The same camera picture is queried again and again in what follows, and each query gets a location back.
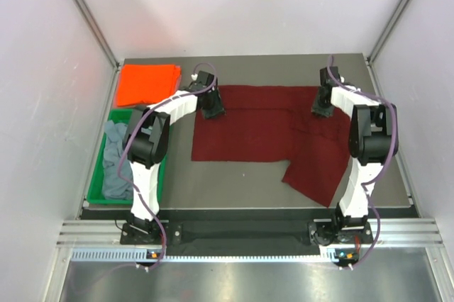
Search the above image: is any dark red t-shirt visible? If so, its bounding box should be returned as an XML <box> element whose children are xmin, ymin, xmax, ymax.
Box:
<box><xmin>191</xmin><ymin>85</ymin><xmax>350</xmax><ymax>207</ymax></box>

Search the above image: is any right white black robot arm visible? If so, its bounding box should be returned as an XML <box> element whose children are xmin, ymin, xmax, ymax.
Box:
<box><xmin>311</xmin><ymin>66</ymin><xmax>399</xmax><ymax>242</ymax></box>

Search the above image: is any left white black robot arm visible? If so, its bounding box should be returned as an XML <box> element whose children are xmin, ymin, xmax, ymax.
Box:
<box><xmin>117</xmin><ymin>70</ymin><xmax>226</xmax><ymax>243</ymax></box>

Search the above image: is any folded orange t-shirt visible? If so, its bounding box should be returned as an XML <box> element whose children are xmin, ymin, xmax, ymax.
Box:
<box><xmin>116</xmin><ymin>64</ymin><xmax>182</xmax><ymax>108</ymax></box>

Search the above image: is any folded pink t-shirt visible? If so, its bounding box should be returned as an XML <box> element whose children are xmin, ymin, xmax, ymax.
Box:
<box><xmin>115</xmin><ymin>65</ymin><xmax>184</xmax><ymax>109</ymax></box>

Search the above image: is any crumpled grey-blue t-shirt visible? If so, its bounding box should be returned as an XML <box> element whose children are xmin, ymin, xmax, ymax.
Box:
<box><xmin>101</xmin><ymin>120</ymin><xmax>133</xmax><ymax>201</ymax></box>

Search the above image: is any green plastic bin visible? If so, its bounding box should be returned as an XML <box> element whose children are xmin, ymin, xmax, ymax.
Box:
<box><xmin>87</xmin><ymin>108</ymin><xmax>166</xmax><ymax>206</ymax></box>

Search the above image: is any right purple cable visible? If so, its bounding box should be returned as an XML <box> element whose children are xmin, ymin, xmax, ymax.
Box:
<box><xmin>326</xmin><ymin>54</ymin><xmax>398</xmax><ymax>270</ymax></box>

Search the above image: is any purple cable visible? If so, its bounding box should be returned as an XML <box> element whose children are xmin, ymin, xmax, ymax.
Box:
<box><xmin>326</xmin><ymin>54</ymin><xmax>398</xmax><ymax>270</ymax></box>
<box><xmin>116</xmin><ymin>62</ymin><xmax>219</xmax><ymax>271</ymax></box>

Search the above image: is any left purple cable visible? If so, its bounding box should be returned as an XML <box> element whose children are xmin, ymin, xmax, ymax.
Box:
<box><xmin>116</xmin><ymin>62</ymin><xmax>219</xmax><ymax>271</ymax></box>

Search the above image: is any aluminium front rail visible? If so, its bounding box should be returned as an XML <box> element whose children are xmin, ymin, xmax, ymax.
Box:
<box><xmin>57</xmin><ymin>218</ymin><xmax>443</xmax><ymax>248</ymax></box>

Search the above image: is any slotted grey cable duct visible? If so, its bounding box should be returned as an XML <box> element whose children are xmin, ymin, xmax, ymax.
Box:
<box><xmin>71</xmin><ymin>248</ymin><xmax>358</xmax><ymax>264</ymax></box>

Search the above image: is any right aluminium corner post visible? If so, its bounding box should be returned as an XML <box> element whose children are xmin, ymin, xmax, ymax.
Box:
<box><xmin>366</xmin><ymin>0</ymin><xmax>412</xmax><ymax>65</ymax></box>

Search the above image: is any aluminium corner post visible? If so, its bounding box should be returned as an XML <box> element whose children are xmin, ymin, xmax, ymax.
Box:
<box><xmin>73</xmin><ymin>0</ymin><xmax>119</xmax><ymax>69</ymax></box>
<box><xmin>366</xmin><ymin>0</ymin><xmax>412</xmax><ymax>65</ymax></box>

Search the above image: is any left aluminium corner post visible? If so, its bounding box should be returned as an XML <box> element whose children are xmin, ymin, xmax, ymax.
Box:
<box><xmin>73</xmin><ymin>0</ymin><xmax>119</xmax><ymax>69</ymax></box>

